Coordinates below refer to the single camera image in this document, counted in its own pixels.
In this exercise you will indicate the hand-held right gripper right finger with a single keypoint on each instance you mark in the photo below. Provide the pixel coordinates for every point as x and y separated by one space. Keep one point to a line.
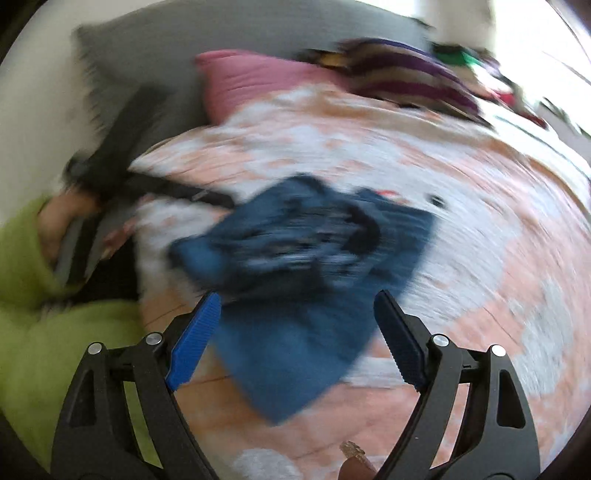
401 341

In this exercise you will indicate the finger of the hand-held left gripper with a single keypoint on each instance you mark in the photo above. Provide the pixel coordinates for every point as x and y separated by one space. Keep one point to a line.
124 134
184 191

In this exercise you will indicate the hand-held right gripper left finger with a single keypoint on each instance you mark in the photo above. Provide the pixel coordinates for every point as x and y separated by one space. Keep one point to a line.
194 341

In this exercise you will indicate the blue pants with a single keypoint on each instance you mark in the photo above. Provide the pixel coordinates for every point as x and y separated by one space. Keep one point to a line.
286 350

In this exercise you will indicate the person's left forearm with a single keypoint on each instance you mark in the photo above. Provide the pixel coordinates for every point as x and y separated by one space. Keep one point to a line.
21 249

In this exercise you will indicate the person's left hand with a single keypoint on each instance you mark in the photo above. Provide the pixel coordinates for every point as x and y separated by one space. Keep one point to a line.
64 221

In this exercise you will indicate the person's right hand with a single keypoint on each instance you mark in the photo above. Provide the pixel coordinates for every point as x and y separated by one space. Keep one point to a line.
355 461

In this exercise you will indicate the peach and white printed blanket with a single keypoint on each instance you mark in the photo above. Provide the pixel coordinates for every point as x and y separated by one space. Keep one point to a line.
461 277

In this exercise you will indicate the grey upholstered headboard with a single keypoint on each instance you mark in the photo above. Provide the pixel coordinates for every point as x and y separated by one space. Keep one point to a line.
184 32

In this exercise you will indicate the person's green clothing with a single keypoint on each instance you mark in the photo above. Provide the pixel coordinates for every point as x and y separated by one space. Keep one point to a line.
55 378

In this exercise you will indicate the pink pillow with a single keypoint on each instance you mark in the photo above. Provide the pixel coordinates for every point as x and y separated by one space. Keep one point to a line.
249 78

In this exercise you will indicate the cream bed sheet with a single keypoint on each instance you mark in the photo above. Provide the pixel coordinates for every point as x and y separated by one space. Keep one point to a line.
554 157

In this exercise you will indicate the purple striped pillow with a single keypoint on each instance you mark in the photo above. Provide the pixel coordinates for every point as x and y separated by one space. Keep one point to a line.
401 74

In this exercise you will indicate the pile of colourful clothes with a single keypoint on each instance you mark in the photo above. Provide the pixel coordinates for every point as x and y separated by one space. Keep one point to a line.
457 55

